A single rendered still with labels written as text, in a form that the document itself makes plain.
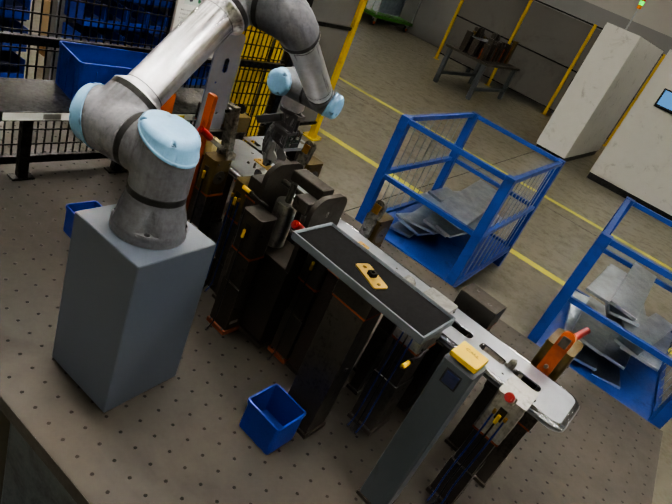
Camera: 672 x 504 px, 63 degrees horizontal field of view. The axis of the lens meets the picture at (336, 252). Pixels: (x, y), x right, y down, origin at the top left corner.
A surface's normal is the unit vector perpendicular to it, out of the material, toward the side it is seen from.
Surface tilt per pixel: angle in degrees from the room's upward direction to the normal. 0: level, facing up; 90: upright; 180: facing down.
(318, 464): 0
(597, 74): 90
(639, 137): 90
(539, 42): 90
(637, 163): 90
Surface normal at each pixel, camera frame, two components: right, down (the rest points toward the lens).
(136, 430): 0.36, -0.80
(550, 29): -0.55, 0.23
